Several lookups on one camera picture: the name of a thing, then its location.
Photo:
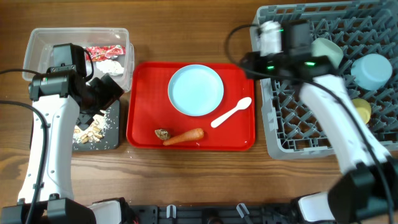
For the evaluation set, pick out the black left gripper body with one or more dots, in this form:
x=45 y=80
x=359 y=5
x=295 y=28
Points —
x=102 y=96

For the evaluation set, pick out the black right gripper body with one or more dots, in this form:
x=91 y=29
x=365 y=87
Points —
x=273 y=64

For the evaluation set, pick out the green bowl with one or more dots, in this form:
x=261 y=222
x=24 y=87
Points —
x=325 y=47

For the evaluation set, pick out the white tissue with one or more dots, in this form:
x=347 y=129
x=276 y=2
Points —
x=112 y=67

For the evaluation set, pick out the red snack wrapper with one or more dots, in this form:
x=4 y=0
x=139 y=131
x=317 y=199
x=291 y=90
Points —
x=98 y=54

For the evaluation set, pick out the light blue bowl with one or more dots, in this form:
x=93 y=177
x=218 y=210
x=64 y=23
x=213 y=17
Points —
x=371 y=72

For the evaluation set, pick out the yellow cup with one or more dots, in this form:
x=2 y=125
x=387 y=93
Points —
x=363 y=108

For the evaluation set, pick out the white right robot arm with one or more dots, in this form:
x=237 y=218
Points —
x=368 y=186

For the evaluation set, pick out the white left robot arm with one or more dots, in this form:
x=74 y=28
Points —
x=60 y=101

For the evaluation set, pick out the black waste tray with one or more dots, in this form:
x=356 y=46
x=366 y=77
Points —
x=111 y=139

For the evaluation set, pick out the clear plastic waste bin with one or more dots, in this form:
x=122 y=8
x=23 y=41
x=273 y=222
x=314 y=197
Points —
x=39 y=52

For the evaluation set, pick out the grey dishwasher rack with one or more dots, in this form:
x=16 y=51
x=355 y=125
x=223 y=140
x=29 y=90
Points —
x=359 y=28

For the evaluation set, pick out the rice and food scraps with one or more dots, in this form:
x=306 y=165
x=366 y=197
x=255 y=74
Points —
x=95 y=132

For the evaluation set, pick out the red serving tray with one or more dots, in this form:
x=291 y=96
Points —
x=150 y=109

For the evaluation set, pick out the white plastic spoon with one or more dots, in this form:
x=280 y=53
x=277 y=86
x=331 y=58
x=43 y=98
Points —
x=242 y=104

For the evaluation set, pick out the brown food scrap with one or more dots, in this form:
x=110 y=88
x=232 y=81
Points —
x=162 y=134

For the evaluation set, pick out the light blue plate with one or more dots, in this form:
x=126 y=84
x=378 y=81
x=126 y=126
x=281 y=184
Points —
x=195 y=90

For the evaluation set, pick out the orange carrot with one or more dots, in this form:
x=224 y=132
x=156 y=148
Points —
x=191 y=135

